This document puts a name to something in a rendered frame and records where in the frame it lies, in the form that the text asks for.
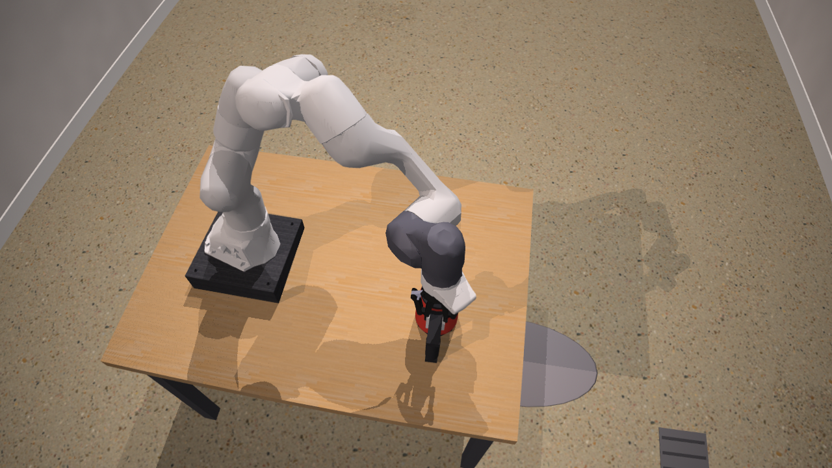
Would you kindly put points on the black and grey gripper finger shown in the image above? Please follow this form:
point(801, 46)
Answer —
point(416, 297)
point(446, 314)

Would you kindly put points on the red kettle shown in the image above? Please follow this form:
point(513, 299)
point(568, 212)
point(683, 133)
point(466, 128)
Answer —
point(434, 331)

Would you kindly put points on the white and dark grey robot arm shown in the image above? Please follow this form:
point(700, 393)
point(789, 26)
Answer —
point(424, 235)

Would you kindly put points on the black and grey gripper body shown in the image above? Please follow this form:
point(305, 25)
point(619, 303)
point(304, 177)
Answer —
point(428, 297)

